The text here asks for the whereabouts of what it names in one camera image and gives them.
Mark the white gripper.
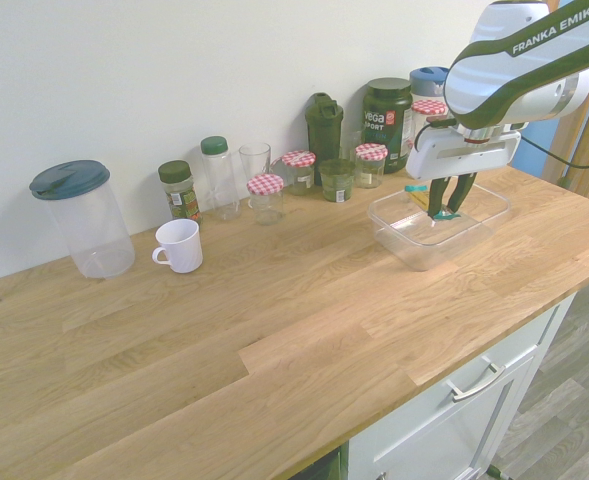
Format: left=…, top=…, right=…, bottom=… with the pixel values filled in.
left=405, top=130, right=522, bottom=222

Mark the teal yellow protein bar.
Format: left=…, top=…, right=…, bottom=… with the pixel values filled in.
left=404, top=184, right=463, bottom=224

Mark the clear plastic rectangular container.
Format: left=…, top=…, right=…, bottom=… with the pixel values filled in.
left=367, top=180, right=512, bottom=273

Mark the glass jar red checkered lid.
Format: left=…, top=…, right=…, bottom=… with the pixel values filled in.
left=354, top=143, right=390, bottom=189
left=280, top=150, right=317, bottom=197
left=246, top=174, right=286, bottom=226
left=411, top=99, right=450, bottom=144

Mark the dark Vega Sport tub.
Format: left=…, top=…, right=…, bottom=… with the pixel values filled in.
left=362, top=77, right=414, bottom=175

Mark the small green tinted cup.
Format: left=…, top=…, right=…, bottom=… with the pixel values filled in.
left=318, top=158, right=356, bottom=203

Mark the clear canister blue-grey lid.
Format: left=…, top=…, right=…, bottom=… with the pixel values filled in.
left=408, top=66, right=451, bottom=104

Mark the dark green shaker bottle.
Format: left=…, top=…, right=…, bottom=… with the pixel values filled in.
left=304, top=91, right=345, bottom=187

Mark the tall clear drinking glass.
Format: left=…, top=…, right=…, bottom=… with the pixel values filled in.
left=238, top=142, right=272, bottom=182

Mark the white cabinet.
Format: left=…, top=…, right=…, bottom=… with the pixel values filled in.
left=346, top=289, right=581, bottom=480

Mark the clear bottle green cap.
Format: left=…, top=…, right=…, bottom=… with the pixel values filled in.
left=199, top=135, right=242, bottom=222

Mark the spice jar dark lid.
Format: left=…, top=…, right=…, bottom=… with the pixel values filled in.
left=157, top=159, right=204, bottom=225

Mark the white mug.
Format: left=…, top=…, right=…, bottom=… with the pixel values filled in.
left=151, top=218, right=205, bottom=275

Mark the dark green bin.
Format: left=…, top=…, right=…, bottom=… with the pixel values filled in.
left=309, top=443, right=350, bottom=480

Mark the clear canister teal lid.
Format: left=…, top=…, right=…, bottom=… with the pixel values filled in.
left=28, top=159, right=137, bottom=280

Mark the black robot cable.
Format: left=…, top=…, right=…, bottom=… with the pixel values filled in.
left=517, top=132, right=589, bottom=170

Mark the metal drawer handle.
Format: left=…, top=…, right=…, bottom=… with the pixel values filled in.
left=446, top=363, right=507, bottom=403

